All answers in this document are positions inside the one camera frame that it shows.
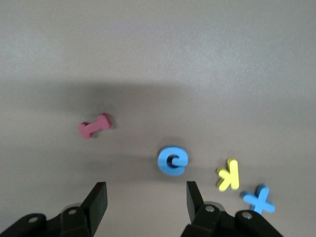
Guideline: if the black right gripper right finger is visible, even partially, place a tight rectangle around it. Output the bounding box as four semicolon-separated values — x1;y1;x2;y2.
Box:
181;181;284;237

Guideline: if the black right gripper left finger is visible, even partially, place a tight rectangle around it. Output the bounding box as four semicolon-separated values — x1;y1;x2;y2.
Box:
0;182;108;237

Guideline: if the blue foam letter C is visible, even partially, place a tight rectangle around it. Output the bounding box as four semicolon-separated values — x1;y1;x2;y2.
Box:
157;145;190;176

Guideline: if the blue foam letter X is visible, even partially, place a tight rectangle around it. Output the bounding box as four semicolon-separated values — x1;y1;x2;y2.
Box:
240;184;276;215

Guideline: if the yellow foam letter K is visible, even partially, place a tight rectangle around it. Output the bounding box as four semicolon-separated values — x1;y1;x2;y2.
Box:
216;158;240;192

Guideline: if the red foam letter I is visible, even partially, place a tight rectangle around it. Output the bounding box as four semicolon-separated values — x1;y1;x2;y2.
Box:
78;113;112;139

